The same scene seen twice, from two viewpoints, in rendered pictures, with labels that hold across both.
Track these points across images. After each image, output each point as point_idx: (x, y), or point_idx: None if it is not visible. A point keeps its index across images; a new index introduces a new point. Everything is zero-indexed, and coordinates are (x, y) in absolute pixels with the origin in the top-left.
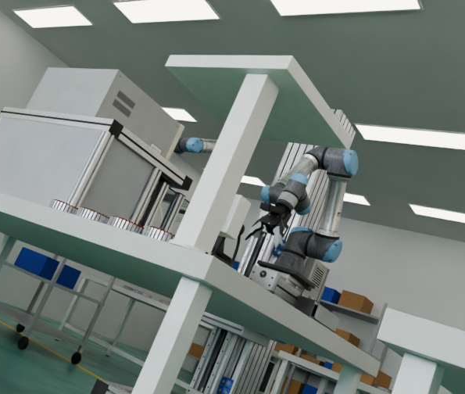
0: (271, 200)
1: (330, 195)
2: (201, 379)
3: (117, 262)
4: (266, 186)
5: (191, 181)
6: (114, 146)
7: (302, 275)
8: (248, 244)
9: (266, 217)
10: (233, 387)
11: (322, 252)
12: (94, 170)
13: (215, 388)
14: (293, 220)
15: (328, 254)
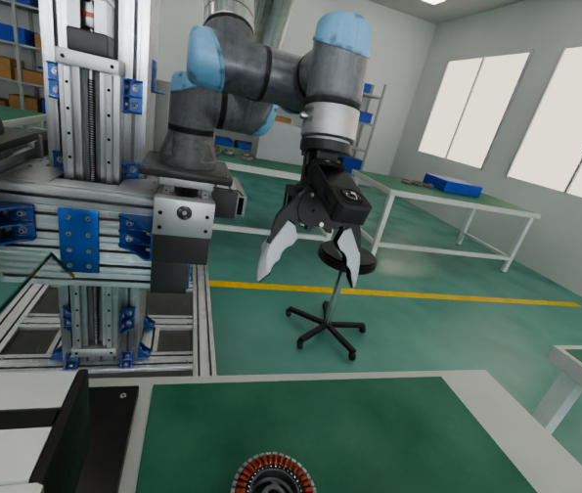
0: (231, 89)
1: (275, 5)
2: (87, 333)
3: None
4: (205, 36)
5: (84, 398)
6: None
7: (230, 174)
8: (60, 100)
9: (305, 206)
10: (137, 314)
11: (254, 125)
12: None
13: (117, 333)
14: (138, 29)
15: (265, 129)
